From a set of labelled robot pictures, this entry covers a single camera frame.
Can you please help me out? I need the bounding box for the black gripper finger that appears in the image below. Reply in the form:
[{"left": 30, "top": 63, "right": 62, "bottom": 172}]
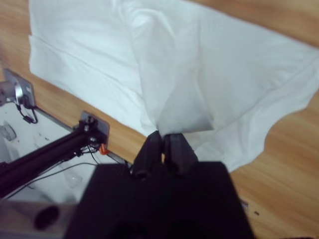
[
  {"left": 164, "top": 133, "right": 199, "bottom": 175},
  {"left": 131, "top": 131, "right": 162, "bottom": 179}
]

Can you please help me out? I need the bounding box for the white t-shirt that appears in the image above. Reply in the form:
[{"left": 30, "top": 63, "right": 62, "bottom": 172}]
[{"left": 27, "top": 0, "right": 319, "bottom": 174}]

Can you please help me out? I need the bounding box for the white mount block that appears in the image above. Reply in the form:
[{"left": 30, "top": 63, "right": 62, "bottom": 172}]
[{"left": 80, "top": 111, "right": 110, "bottom": 145}]

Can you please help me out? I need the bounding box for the black base power cable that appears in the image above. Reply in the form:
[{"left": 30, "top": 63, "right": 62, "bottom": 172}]
[{"left": 16, "top": 103, "right": 39, "bottom": 124}]

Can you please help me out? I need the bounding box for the grey base plate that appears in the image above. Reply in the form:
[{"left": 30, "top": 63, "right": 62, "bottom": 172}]
[{"left": 3, "top": 68, "right": 35, "bottom": 108}]

